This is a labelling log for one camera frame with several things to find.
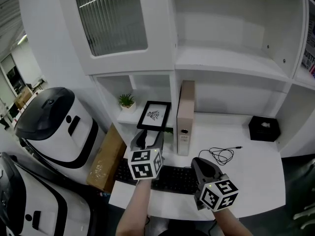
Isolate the person's right forearm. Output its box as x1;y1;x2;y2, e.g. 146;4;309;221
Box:
213;208;254;236

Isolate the black tissue box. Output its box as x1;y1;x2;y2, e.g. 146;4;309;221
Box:
248;116;282;143

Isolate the brown cardboard box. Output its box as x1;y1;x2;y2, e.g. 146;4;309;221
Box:
86;123;127;194

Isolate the beige binder folder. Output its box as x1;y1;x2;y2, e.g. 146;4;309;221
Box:
176;80;195;156

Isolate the black keyboard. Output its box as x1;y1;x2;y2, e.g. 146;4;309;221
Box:
115;157;200;195

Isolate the black cable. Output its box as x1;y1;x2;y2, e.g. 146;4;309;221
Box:
198;146;243;166

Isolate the person's black clothing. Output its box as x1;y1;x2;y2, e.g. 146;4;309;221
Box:
157;219;220;236

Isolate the black framed picture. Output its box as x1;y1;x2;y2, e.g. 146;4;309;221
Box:
136;101;172;133

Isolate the white and black delivery robot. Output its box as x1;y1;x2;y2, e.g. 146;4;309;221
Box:
14;87;107;170
0;152;95;236

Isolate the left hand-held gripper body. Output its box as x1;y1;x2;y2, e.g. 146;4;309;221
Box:
127;145;165;181

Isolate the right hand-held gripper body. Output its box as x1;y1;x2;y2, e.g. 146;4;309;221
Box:
193;173;239;212

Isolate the person's left forearm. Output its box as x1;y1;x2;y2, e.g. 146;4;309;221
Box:
115;179;152;236

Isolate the printed white box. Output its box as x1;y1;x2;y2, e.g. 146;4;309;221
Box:
301;15;315;76

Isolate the white shelf cabinet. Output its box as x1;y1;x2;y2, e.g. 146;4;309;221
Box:
58;0;315;158

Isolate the ribbed glass cabinet door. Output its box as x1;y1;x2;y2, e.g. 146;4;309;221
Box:
58;0;178;76

